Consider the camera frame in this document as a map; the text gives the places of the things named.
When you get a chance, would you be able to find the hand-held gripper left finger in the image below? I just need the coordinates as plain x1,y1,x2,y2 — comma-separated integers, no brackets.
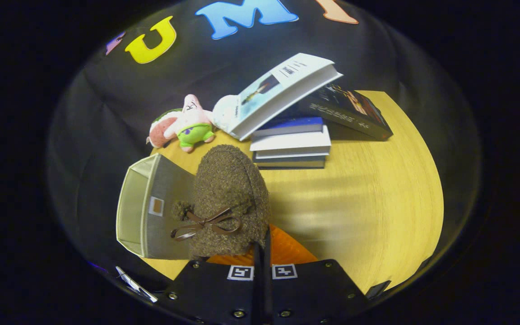
165,241,265,325

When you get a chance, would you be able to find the white flat device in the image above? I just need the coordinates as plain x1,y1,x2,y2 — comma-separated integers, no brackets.
115,265,158,303

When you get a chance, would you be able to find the dark grey book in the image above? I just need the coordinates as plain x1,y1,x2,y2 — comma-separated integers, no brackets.
252,151,329,170

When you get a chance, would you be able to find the black cover book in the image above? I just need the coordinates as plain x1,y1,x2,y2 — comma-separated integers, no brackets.
296,84,394,142

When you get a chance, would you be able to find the grey fabric storage box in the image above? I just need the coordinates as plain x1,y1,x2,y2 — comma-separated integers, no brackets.
115,153,198,260

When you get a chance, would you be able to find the white and blue plush toy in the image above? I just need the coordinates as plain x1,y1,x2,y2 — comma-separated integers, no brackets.
211,95,243,134

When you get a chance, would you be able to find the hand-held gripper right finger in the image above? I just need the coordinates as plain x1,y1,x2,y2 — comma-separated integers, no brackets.
262,224,370,325

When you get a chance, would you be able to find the pink starfish plush toy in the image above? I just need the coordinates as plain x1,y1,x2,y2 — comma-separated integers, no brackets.
163,94,217,153

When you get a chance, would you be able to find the blue cover book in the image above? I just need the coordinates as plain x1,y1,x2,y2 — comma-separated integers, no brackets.
251,116,325,139

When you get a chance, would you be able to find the watermelon slice plush toy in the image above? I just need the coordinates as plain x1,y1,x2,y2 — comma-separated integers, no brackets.
146,108,184,149

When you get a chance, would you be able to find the white cover book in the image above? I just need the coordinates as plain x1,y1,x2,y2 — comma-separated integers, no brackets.
230,53,344,142

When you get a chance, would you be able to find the brown fuzzy shoe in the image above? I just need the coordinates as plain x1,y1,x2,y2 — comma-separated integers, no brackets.
170,144,271,262

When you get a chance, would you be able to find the black backdrop cloth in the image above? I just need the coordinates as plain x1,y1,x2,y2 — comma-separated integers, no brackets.
46,0,480,290

